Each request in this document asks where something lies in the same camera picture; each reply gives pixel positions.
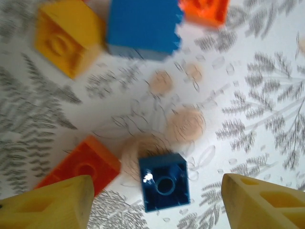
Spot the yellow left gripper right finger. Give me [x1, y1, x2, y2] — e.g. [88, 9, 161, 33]
[222, 173, 305, 229]

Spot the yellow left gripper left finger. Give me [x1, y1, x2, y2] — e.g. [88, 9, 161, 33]
[0, 175, 95, 229]

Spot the blue square lego brick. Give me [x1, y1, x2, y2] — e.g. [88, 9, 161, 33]
[138, 153, 191, 213]
[106, 0, 185, 62]

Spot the orange rectangular lego brick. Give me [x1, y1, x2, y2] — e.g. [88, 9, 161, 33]
[177, 0, 231, 29]
[33, 135, 122, 198]

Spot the floral patterned table covering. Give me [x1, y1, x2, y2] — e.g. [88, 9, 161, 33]
[0, 0, 305, 229]

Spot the yellow square lego brick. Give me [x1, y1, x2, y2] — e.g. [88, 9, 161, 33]
[33, 0, 107, 81]

